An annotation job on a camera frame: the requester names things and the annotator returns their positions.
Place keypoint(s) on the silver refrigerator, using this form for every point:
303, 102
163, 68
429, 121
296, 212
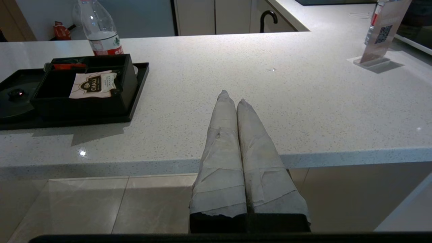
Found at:
141, 18

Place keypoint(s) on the red sachet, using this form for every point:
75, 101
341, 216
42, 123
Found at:
69, 66

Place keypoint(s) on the pink tea bag sachet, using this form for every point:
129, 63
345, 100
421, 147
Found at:
92, 85

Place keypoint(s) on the black compartment organizer box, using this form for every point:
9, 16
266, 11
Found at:
84, 108

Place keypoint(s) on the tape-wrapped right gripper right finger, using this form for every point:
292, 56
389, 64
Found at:
266, 179

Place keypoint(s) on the black round kettle base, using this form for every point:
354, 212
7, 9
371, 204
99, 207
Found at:
15, 104

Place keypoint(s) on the red bag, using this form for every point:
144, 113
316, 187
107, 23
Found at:
61, 31

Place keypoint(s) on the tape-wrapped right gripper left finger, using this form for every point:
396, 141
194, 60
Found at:
221, 168

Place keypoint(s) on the clear acrylic sign holder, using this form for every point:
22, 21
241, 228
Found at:
381, 37

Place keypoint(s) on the white base cabinet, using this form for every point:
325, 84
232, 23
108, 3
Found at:
216, 17

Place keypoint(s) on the black microwave oven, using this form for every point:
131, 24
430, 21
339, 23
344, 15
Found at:
416, 23

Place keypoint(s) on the wooden door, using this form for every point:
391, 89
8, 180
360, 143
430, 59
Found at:
18, 23

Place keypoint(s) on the black curved faucet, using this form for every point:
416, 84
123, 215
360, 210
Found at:
263, 21

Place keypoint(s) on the black rectangular serving tray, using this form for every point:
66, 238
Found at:
140, 87

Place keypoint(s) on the water bottle with dark liquid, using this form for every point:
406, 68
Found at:
101, 30

